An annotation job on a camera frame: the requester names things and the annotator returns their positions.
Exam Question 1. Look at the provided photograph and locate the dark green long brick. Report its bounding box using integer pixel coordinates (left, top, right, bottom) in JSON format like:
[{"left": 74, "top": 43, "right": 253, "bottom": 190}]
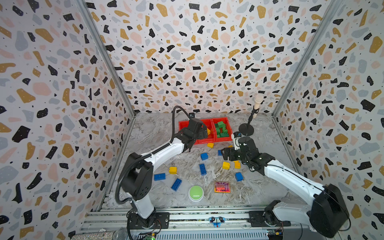
[{"left": 216, "top": 128, "right": 222, "bottom": 138}]

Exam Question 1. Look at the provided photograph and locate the yellow square brick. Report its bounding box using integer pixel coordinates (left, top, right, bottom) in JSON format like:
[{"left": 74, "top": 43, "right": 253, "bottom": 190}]
[
  {"left": 222, "top": 162, "right": 231, "bottom": 170},
  {"left": 169, "top": 167, "right": 178, "bottom": 175}
]

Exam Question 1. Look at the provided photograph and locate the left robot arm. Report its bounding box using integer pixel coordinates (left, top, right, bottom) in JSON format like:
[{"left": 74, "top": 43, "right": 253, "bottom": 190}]
[{"left": 115, "top": 106, "right": 208, "bottom": 220}]

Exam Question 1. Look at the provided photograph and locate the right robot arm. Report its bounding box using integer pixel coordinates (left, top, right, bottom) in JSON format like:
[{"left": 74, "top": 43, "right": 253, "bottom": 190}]
[{"left": 221, "top": 137, "right": 351, "bottom": 238}]

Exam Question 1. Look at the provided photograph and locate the small yellow brick right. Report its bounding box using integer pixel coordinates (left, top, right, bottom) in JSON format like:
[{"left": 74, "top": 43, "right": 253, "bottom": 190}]
[{"left": 235, "top": 161, "right": 241, "bottom": 169}]

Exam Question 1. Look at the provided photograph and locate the left red bin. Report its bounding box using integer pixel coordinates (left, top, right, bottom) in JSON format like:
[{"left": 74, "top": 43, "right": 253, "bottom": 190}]
[{"left": 179, "top": 121, "right": 193, "bottom": 137}]

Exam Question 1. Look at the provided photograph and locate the red bin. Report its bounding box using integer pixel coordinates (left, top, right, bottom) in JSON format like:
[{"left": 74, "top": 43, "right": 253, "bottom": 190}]
[
  {"left": 195, "top": 119, "right": 215, "bottom": 145},
  {"left": 179, "top": 121, "right": 193, "bottom": 137},
  {"left": 212, "top": 118, "right": 233, "bottom": 143}
]

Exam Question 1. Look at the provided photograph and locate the middle red bin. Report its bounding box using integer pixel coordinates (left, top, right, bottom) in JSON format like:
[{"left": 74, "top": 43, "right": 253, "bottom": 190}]
[{"left": 195, "top": 119, "right": 215, "bottom": 145}]

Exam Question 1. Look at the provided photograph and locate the right red bin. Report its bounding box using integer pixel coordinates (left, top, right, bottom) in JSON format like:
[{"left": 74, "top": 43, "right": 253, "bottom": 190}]
[{"left": 212, "top": 118, "right": 233, "bottom": 143}]

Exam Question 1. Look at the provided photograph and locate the blue square brick centre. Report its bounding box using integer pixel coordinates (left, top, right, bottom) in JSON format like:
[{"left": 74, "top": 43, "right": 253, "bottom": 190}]
[{"left": 201, "top": 153, "right": 209, "bottom": 161}]

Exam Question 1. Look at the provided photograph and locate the blue square brick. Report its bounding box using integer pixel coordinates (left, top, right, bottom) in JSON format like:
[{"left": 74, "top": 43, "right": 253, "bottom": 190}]
[
  {"left": 235, "top": 173, "right": 244, "bottom": 182},
  {"left": 201, "top": 153, "right": 209, "bottom": 161}
]

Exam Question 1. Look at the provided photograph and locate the blue square brick front right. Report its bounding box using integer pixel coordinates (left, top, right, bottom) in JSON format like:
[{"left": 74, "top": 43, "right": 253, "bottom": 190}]
[{"left": 235, "top": 173, "right": 244, "bottom": 182}]

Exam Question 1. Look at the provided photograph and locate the blue long brick centre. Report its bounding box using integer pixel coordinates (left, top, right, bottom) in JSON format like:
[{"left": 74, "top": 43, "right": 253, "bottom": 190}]
[{"left": 199, "top": 164, "right": 207, "bottom": 176}]

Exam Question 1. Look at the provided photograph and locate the blue long brick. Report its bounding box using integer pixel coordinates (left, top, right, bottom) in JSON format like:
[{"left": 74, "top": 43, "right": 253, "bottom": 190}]
[
  {"left": 171, "top": 179, "right": 182, "bottom": 192},
  {"left": 199, "top": 164, "right": 207, "bottom": 176}
]

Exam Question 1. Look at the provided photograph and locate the colourful card box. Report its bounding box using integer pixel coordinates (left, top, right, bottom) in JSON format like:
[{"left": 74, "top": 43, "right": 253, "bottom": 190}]
[{"left": 214, "top": 182, "right": 231, "bottom": 193}]

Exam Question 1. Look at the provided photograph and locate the green push button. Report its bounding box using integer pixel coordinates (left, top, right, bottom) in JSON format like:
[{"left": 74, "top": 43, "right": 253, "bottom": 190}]
[{"left": 188, "top": 185, "right": 204, "bottom": 203}]

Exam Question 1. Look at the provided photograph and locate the blue long brick front left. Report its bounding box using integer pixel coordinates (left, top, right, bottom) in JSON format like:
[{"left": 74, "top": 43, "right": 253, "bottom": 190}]
[{"left": 171, "top": 179, "right": 182, "bottom": 192}]

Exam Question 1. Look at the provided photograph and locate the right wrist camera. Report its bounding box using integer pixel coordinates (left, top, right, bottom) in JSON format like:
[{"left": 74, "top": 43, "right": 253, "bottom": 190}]
[{"left": 233, "top": 132, "right": 242, "bottom": 151}]

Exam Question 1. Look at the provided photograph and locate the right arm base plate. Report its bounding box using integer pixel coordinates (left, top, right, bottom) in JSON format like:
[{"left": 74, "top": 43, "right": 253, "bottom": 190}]
[{"left": 247, "top": 211, "right": 292, "bottom": 228}]

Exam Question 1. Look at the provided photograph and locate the blue clip on rail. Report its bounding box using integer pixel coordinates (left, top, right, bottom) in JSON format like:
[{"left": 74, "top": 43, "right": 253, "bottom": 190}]
[{"left": 209, "top": 217, "right": 226, "bottom": 228}]

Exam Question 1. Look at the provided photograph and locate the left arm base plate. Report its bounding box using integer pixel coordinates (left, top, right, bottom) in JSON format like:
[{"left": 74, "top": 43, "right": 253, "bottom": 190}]
[{"left": 127, "top": 211, "right": 170, "bottom": 230}]

